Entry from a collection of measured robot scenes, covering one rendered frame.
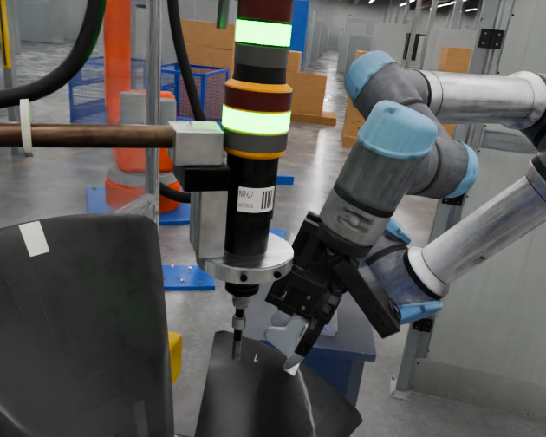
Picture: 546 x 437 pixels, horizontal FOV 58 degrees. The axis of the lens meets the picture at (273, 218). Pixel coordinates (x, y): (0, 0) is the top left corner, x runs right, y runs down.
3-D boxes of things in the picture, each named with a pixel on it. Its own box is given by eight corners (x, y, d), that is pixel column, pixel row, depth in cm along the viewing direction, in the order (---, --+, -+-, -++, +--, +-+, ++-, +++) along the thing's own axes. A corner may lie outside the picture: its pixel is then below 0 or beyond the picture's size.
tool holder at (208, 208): (178, 293, 31) (182, 139, 27) (159, 246, 37) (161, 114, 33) (308, 280, 34) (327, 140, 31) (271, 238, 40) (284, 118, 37)
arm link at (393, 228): (343, 235, 119) (392, 204, 115) (369, 283, 113) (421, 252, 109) (323, 223, 109) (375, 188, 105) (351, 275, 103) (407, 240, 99)
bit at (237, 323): (237, 352, 40) (241, 296, 38) (245, 359, 39) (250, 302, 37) (226, 356, 39) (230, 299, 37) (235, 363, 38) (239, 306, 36)
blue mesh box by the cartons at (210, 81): (140, 140, 675) (141, 66, 639) (173, 125, 792) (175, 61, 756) (201, 148, 664) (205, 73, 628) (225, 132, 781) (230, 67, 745)
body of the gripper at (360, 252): (276, 278, 67) (313, 203, 62) (333, 307, 66) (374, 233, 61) (261, 306, 60) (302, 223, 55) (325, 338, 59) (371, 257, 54)
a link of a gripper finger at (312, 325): (296, 337, 65) (324, 285, 61) (308, 343, 65) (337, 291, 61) (289, 358, 61) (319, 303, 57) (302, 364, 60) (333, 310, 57)
